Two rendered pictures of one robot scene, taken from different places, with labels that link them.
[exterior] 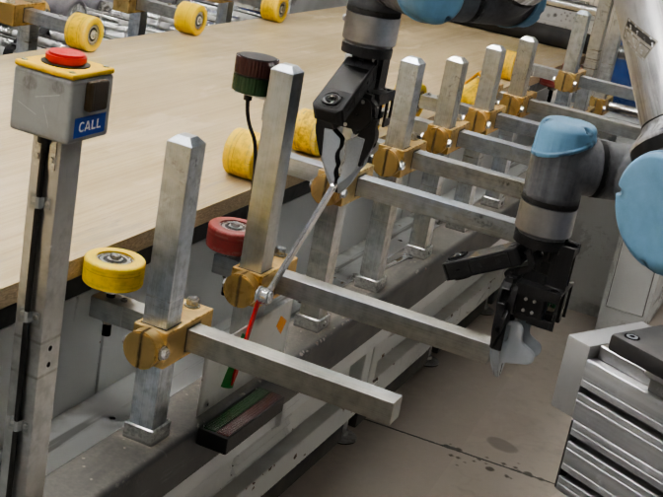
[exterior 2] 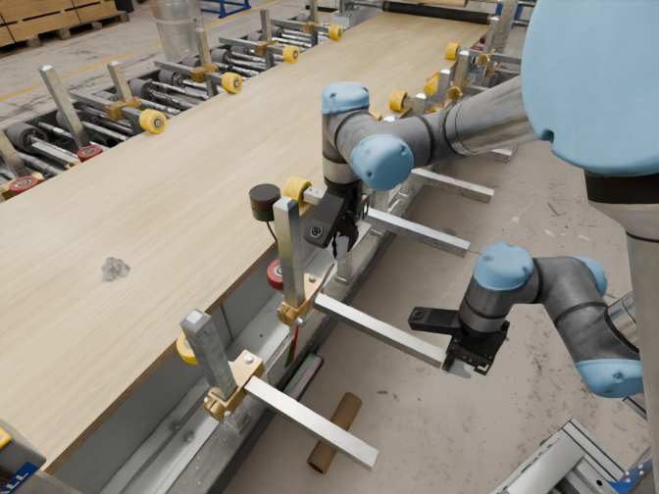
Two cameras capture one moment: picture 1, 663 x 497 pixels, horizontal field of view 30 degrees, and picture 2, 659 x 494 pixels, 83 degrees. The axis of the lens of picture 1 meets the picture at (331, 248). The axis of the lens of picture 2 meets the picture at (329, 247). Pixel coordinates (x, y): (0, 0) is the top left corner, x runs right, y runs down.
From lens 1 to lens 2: 113 cm
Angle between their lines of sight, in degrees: 26
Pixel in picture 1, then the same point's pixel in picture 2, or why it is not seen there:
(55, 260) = not seen: outside the picture
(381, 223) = (380, 206)
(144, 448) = (235, 437)
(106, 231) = (200, 297)
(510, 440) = (453, 228)
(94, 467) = (203, 468)
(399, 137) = not seen: hidden behind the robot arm
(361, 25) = (332, 170)
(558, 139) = (499, 279)
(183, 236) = (216, 366)
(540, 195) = (480, 310)
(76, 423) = not seen: hidden behind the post
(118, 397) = (243, 343)
